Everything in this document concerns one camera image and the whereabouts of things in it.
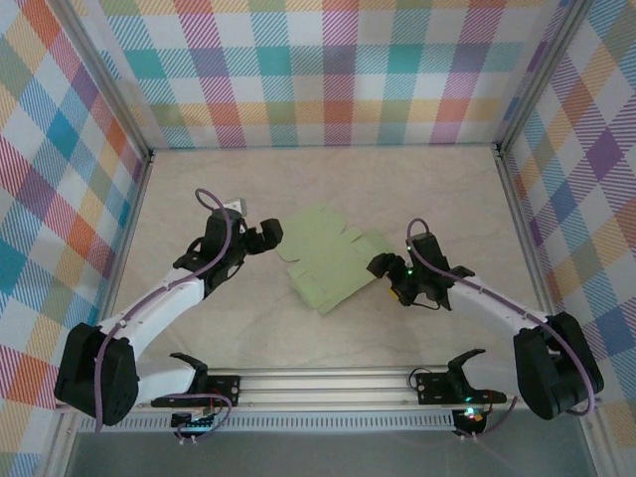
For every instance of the light green paper box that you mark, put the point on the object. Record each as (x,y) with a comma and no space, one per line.
(328,258)

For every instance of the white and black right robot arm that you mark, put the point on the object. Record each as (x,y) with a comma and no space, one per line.
(497,310)

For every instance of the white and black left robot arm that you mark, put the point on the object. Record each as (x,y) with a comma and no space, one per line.
(144,318)

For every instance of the small circuit board yellow part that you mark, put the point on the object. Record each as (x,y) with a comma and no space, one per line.
(469,415)

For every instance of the grey metal plate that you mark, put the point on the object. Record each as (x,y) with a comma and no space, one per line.
(323,457)

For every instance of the circuit board with green lights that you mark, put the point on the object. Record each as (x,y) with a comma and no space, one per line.
(194,422)

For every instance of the aluminium side rail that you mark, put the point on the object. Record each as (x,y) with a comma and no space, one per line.
(522,218)
(134,218)

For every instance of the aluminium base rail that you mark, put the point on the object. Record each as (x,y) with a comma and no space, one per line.
(323,387)

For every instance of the aluminium frame post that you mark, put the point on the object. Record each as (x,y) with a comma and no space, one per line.
(541,74)
(111,84)

